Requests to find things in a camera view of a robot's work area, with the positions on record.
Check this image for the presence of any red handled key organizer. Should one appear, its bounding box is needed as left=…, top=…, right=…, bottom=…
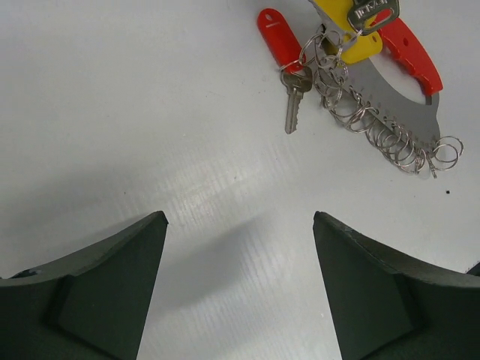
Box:
left=304, top=22, right=464, bottom=176

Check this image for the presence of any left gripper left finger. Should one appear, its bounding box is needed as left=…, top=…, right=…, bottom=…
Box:
left=1, top=211, right=167, bottom=359

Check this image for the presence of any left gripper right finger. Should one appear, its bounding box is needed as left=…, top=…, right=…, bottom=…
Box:
left=313, top=211, right=479, bottom=359

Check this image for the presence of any key with red tag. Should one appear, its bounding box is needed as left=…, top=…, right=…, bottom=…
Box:
left=256, top=8, right=313, bottom=134

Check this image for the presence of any key with yellow window tag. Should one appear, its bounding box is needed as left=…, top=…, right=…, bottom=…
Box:
left=311, top=1, right=400, bottom=67

